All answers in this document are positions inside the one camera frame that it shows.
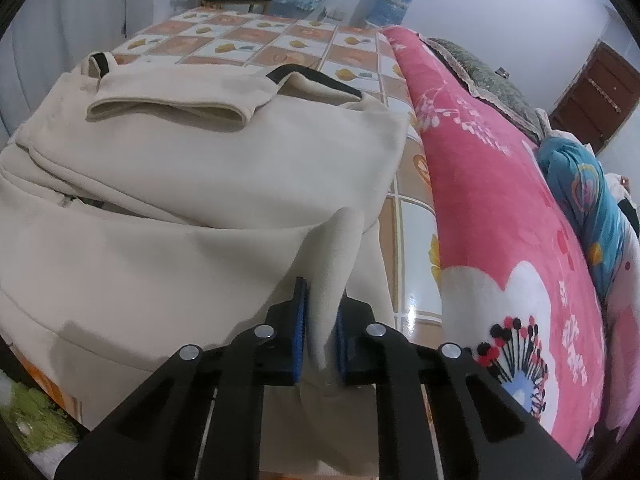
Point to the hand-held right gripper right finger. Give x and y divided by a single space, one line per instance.
343 350

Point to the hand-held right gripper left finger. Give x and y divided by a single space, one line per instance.
299 340

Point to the cream zip jacket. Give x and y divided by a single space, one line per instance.
175 210

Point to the pink floral blanket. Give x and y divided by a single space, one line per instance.
475 185

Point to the green and white fuzzy clothing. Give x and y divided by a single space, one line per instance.
35 410

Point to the blue floral quilt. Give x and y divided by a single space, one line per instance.
585 195

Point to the grey-green patterned blanket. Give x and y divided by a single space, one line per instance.
480 75

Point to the small black device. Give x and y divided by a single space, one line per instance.
502 72

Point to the brown wooden door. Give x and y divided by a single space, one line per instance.
595 100

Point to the white curtain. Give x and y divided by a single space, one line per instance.
30 75

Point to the wall socket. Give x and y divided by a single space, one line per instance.
331 14

